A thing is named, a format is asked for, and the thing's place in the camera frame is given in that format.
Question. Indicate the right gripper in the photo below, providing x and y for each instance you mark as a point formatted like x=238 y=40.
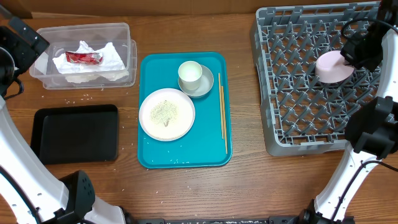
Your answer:
x=355 y=61

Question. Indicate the small pink bowl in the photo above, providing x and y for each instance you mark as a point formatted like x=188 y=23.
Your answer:
x=331 y=67

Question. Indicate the grey bowl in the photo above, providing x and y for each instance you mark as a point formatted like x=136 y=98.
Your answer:
x=206 y=84

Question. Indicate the white paper cup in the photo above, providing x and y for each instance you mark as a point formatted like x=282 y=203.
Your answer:
x=190 y=73

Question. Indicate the white plate with rice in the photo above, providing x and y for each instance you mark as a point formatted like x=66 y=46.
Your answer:
x=167 y=114

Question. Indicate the white napkin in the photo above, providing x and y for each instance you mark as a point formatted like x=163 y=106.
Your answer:
x=111 y=68

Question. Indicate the red snack wrapper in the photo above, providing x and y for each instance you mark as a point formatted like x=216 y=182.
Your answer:
x=93 y=58

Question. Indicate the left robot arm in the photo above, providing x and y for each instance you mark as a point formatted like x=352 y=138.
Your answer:
x=32 y=192

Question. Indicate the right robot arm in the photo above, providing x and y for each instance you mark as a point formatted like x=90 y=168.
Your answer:
x=371 y=132

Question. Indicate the grey dishwasher rack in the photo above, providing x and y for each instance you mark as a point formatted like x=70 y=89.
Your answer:
x=301 y=115

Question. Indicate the wooden chopstick left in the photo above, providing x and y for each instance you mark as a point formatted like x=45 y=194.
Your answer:
x=220 y=105

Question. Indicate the teal plastic tray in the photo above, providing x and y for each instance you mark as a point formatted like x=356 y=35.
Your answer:
x=203 y=145

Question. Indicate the clear plastic bin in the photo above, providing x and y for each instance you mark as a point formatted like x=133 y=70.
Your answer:
x=67 y=38

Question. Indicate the black plastic tray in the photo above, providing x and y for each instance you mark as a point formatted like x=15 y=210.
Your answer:
x=76 y=134

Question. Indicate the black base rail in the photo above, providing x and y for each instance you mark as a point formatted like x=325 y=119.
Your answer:
x=270 y=220

